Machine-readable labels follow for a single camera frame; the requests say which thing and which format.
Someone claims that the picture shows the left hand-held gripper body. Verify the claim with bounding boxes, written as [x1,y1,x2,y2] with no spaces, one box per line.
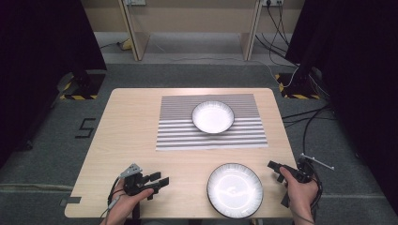
[119,163,158,197]

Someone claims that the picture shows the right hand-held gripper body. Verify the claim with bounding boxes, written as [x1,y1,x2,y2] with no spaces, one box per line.
[285,152,335,185]

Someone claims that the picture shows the white plate with dark rim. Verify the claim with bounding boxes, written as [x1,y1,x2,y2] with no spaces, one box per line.
[206,162,265,219]
[191,99,236,135]

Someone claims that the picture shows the person's left hand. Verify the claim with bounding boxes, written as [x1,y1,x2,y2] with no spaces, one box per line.
[104,178,156,219]

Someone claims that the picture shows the person's right hand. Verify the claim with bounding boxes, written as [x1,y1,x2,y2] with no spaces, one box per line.
[279,166,319,218]

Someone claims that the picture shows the striped grey white placemat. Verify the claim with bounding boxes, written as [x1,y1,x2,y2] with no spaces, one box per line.
[155,93,269,152]

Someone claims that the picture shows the stand base with hazard tape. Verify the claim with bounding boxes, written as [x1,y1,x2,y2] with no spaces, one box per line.
[274,72,322,100]
[57,69,107,101]

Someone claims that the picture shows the black curtain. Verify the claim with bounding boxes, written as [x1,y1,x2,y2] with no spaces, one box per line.
[0,0,107,160]
[285,0,398,217]

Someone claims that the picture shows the small yellow object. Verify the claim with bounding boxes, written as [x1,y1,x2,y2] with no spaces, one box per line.
[120,38,134,51]

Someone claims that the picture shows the beige wooden desk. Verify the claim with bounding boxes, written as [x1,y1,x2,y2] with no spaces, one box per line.
[80,0,306,63]

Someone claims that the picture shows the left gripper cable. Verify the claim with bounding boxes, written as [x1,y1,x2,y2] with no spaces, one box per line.
[99,176,126,219]

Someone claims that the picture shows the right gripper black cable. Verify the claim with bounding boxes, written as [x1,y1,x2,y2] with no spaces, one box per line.
[301,104,333,219]

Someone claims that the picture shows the black floor cable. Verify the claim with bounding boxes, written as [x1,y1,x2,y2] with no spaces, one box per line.
[281,106,331,120]
[282,116,334,128]

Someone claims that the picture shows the white floor cable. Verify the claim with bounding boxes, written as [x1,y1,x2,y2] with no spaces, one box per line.
[149,38,301,89]

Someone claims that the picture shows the black socket cables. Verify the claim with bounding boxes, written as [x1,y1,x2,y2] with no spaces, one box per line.
[254,3,299,68]

